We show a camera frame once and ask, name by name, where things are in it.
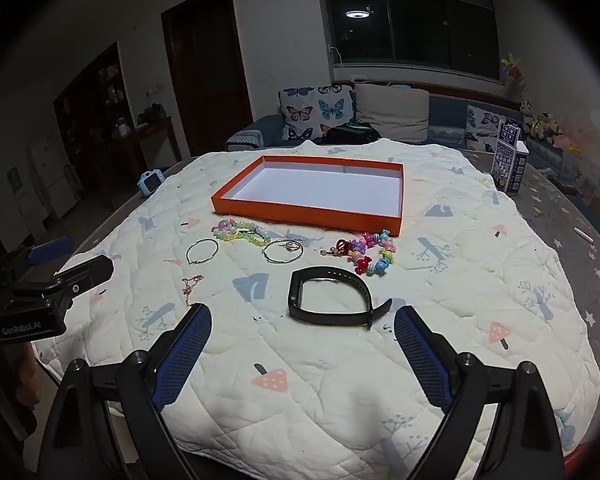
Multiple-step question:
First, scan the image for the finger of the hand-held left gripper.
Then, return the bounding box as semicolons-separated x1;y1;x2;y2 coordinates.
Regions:
26;237;76;267
54;255;115;312

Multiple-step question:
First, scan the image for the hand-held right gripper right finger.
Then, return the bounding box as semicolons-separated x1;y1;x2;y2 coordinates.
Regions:
394;305;567;480

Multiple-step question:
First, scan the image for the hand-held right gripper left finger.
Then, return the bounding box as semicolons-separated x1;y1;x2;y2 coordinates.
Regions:
37;303;213;480

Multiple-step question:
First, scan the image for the rose gold chain bracelet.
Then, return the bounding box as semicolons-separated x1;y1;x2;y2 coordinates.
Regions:
181;273;205;307

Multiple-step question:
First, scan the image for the thin silver bangle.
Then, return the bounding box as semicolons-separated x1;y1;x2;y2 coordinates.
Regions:
261;239;305;264
185;238;220;265

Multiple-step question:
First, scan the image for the black watch band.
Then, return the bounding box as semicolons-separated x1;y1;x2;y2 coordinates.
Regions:
287;267;394;331

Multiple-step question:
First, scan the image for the colourful candy bead bracelet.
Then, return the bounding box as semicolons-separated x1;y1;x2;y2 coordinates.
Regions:
347;230;398;276

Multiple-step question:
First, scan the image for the pastel bead bracelet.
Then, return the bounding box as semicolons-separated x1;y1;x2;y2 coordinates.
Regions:
211;218;272;249

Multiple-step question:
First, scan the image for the red cord charm bracelet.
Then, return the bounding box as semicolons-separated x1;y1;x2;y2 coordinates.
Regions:
319;239;364;259

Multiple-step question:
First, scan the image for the orange shallow box tray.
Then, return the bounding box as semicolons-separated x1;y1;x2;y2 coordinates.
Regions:
211;155;405;237

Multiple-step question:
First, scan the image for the person's left hand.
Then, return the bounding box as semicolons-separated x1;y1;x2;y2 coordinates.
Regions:
0;344;39;411

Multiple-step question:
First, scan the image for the white fridge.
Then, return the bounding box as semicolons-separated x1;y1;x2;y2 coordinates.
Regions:
27;134;79;221

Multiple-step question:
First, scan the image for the white quilted printed blanket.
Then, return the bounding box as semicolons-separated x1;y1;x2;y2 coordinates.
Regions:
32;139;600;478

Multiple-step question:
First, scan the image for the dark wooden side table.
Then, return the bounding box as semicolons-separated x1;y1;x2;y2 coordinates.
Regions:
111;115;184;182

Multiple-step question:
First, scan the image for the dark wooden shelf cabinet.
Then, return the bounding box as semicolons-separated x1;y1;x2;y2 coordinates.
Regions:
53;42;136;197

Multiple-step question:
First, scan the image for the blue white printed box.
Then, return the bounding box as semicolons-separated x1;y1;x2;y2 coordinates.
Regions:
492;119;530;196

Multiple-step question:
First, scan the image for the dark wooden door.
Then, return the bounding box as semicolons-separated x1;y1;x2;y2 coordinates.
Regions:
160;0;254;162

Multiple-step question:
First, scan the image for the black backpack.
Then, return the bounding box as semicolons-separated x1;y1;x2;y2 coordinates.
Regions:
322;122;381;145

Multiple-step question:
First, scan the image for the small butterfly print pillow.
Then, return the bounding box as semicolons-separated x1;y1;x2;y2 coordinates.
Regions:
464;104;524;154

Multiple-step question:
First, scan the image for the blue sofa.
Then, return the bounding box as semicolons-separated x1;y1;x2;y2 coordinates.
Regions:
224;81;600;202

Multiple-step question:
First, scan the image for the beige pillow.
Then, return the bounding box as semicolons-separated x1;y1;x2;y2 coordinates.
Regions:
353;83;431;144

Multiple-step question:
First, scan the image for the pile of plush toys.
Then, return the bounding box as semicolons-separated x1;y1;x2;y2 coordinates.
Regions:
517;98;577;149

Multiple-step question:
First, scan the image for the large butterfly print pillow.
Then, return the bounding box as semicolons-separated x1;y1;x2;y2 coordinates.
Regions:
278;84;356;144

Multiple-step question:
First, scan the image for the colourful flower toy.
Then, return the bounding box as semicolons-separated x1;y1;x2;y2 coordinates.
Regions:
499;53;524;80

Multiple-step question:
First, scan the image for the dark window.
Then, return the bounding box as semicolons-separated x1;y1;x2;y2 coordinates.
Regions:
319;0;502;81

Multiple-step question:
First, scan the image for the blue toy camera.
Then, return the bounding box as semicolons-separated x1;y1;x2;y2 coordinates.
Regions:
137;170;167;197

